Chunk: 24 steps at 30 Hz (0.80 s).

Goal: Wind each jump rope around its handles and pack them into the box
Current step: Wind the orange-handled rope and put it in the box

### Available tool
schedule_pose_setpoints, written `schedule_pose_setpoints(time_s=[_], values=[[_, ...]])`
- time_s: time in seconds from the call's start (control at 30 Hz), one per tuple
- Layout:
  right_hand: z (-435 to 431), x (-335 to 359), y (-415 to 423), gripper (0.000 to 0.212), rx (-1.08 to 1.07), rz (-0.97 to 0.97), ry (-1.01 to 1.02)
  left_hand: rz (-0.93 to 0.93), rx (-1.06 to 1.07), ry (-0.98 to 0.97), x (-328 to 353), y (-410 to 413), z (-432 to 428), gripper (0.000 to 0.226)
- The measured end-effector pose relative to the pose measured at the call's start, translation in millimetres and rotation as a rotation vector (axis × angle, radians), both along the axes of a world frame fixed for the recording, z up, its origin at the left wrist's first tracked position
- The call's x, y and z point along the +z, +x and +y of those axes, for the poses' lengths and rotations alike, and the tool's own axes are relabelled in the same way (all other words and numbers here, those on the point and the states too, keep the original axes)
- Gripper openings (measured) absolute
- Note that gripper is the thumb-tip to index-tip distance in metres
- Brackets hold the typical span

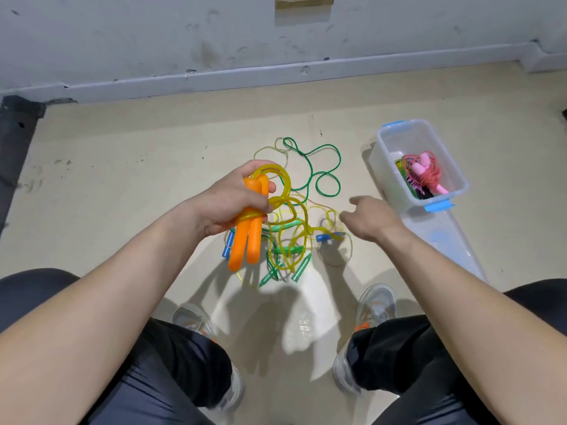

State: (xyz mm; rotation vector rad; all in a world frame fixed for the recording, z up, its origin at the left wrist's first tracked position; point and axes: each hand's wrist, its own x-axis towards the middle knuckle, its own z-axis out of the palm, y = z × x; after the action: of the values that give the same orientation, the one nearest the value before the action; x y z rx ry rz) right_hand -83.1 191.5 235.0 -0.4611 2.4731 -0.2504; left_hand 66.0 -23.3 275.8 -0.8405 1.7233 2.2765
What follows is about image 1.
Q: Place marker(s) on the small wooden wall block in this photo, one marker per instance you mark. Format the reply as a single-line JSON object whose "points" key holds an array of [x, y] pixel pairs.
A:
{"points": [[305, 1]]}

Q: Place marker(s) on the black metal rack frame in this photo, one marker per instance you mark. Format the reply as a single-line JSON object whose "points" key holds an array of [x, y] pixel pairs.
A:
{"points": [[16, 146]]}

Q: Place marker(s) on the black shorts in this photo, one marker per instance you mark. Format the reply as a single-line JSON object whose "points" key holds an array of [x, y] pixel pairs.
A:
{"points": [[35, 301]]}

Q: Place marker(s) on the grey right shoe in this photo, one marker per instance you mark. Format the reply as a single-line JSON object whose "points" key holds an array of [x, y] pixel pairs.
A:
{"points": [[376, 305]]}

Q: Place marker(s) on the person's right forearm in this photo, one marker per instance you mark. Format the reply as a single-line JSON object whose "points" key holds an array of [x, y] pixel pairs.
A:
{"points": [[487, 323]]}

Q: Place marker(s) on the clear storage box blue latches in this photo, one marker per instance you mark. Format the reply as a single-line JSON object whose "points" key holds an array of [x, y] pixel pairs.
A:
{"points": [[425, 137]]}

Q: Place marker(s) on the person's left hand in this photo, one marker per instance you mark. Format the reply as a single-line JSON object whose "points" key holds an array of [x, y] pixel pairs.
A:
{"points": [[228, 206]]}

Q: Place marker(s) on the person's right hand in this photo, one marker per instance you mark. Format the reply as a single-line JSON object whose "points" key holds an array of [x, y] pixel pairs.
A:
{"points": [[374, 218]]}

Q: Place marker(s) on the person's left forearm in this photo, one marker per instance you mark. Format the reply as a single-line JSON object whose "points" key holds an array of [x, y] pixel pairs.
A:
{"points": [[89, 323]]}

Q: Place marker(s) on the grey left shoe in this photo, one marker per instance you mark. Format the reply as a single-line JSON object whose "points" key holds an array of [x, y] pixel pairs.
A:
{"points": [[193, 316]]}

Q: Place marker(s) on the clear plastic box lid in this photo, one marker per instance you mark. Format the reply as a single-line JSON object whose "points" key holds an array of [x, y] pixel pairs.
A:
{"points": [[452, 239]]}

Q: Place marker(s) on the grey shoe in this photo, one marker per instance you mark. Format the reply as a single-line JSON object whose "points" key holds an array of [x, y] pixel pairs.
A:
{"points": [[193, 316], [376, 305]]}

